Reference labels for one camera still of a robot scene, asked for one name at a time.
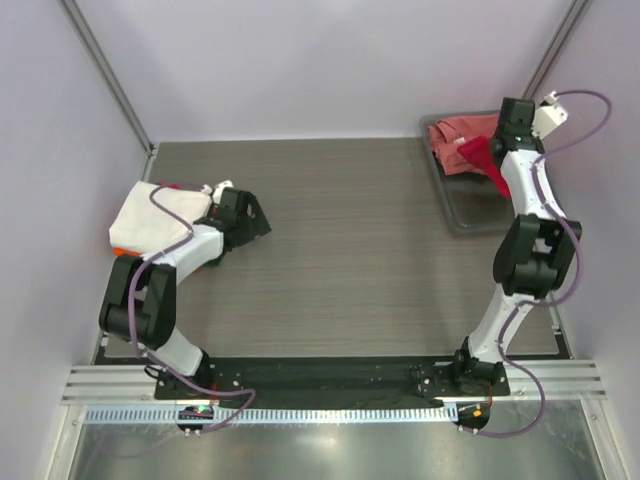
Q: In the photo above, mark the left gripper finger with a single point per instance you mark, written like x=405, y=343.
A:
x=257, y=216
x=243, y=237

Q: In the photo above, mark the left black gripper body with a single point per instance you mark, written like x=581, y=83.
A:
x=210, y=216

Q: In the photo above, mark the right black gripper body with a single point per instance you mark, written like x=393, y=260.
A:
x=531, y=134

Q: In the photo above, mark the red t-shirt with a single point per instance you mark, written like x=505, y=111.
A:
x=478, y=154

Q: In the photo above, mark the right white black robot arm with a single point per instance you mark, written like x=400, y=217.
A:
x=533, y=258

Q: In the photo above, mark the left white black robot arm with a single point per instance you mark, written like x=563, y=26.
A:
x=140, y=302

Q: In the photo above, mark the grey plastic tray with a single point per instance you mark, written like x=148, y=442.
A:
x=470, y=202

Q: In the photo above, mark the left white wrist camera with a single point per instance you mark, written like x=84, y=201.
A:
x=217, y=190

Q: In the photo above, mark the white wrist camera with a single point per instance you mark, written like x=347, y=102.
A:
x=549, y=115
x=217, y=190

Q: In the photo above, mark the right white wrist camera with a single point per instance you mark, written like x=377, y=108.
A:
x=549, y=115

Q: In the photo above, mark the right aluminium corner post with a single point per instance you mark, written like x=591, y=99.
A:
x=568, y=25

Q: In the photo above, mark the aluminium corner post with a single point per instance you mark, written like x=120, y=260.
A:
x=568, y=25
x=93, y=48

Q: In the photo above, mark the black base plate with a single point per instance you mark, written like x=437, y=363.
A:
x=355, y=383

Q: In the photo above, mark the left aluminium corner post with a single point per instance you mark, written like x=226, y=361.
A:
x=93, y=48

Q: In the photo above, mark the slotted cable duct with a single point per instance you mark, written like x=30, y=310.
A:
x=204, y=415

